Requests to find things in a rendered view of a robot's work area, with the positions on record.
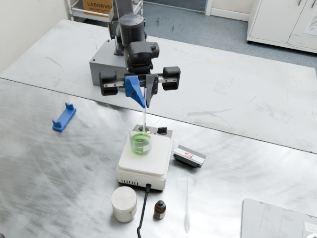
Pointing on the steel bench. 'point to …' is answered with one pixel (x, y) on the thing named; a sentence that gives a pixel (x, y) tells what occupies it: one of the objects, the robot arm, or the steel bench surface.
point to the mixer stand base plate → (274, 221)
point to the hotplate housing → (158, 182)
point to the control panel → (163, 134)
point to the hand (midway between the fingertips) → (143, 95)
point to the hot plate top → (142, 164)
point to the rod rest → (64, 117)
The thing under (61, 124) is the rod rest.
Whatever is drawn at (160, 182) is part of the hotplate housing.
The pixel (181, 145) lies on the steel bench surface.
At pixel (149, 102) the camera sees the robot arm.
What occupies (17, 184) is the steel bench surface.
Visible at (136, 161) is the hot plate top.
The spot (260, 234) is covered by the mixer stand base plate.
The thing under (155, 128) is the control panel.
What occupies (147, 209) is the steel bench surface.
